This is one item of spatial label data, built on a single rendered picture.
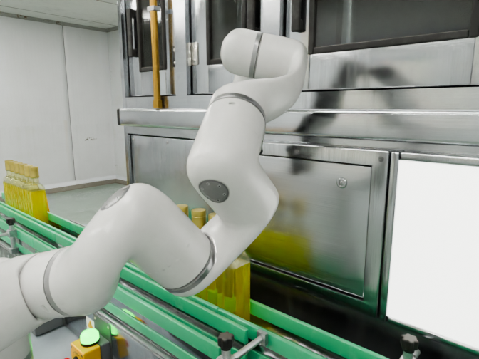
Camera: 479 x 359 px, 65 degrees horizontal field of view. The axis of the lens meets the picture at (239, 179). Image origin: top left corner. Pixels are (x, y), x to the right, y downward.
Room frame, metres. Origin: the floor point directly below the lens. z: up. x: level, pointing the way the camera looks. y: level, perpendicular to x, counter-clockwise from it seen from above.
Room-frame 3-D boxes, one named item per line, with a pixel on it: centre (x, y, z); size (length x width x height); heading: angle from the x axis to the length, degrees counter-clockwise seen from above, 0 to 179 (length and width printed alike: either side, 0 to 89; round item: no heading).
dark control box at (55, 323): (1.03, 0.58, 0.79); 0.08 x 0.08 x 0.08; 48
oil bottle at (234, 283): (0.78, 0.01, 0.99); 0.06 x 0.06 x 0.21; 48
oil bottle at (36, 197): (1.52, 0.83, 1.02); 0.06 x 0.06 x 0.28; 48
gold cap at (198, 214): (0.86, 0.10, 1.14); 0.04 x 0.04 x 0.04
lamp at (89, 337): (0.85, 0.37, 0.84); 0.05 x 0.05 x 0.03
